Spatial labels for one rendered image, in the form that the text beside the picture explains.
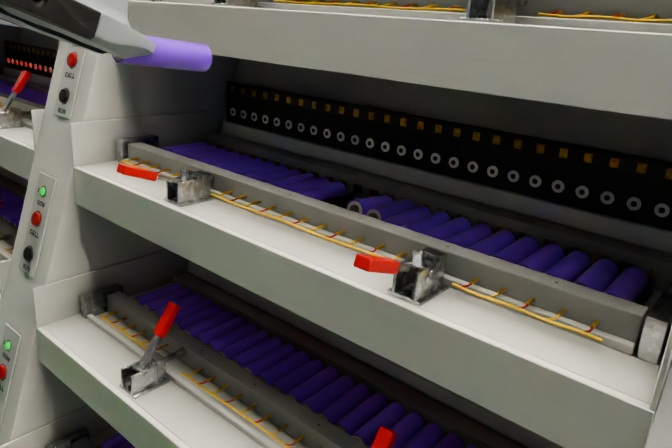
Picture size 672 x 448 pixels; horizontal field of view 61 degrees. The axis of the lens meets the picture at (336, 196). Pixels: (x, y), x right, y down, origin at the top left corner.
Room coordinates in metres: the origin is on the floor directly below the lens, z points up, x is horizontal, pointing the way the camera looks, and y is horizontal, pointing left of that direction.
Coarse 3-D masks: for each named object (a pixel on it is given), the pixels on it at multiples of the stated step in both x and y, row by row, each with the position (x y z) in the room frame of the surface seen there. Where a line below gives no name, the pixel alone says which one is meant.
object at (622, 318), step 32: (128, 160) 0.65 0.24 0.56; (160, 160) 0.64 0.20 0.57; (192, 160) 0.62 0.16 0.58; (224, 192) 0.56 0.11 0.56; (256, 192) 0.54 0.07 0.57; (288, 192) 0.53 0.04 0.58; (288, 224) 0.49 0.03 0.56; (320, 224) 0.50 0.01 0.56; (352, 224) 0.47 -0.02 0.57; (384, 224) 0.47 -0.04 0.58; (448, 256) 0.42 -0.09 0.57; (480, 256) 0.41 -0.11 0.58; (512, 288) 0.39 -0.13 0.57; (544, 288) 0.38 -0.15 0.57; (576, 288) 0.37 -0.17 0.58; (544, 320) 0.36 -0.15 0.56; (576, 320) 0.36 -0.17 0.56; (608, 320) 0.35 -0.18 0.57; (640, 320) 0.34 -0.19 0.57
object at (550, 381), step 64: (128, 128) 0.69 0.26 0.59; (192, 128) 0.77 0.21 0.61; (128, 192) 0.58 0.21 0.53; (448, 192) 0.57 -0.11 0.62; (512, 192) 0.53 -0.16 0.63; (192, 256) 0.53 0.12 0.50; (256, 256) 0.47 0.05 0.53; (320, 256) 0.45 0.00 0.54; (320, 320) 0.43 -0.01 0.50; (384, 320) 0.39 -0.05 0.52; (448, 320) 0.37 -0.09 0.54; (512, 320) 0.37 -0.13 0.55; (448, 384) 0.37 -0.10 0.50; (512, 384) 0.34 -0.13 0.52; (576, 384) 0.31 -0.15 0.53; (640, 384) 0.31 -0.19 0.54
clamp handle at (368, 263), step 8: (360, 256) 0.34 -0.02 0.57; (368, 256) 0.35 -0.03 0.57; (376, 256) 0.36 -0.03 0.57; (416, 256) 0.39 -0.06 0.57; (360, 264) 0.34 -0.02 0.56; (368, 264) 0.34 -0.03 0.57; (376, 264) 0.34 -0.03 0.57; (384, 264) 0.35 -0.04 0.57; (392, 264) 0.36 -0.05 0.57; (400, 264) 0.37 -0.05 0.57; (408, 264) 0.39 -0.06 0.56; (416, 264) 0.39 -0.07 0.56; (376, 272) 0.34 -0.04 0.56; (384, 272) 0.35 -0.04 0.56; (392, 272) 0.36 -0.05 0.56; (416, 272) 0.39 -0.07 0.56
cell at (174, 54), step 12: (156, 48) 0.35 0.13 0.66; (168, 48) 0.36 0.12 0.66; (180, 48) 0.37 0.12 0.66; (192, 48) 0.38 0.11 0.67; (204, 48) 0.38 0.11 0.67; (120, 60) 0.34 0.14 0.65; (132, 60) 0.35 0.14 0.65; (144, 60) 0.35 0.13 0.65; (156, 60) 0.36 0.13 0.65; (168, 60) 0.36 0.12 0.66; (180, 60) 0.37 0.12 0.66; (192, 60) 0.38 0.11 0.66; (204, 60) 0.38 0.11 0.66
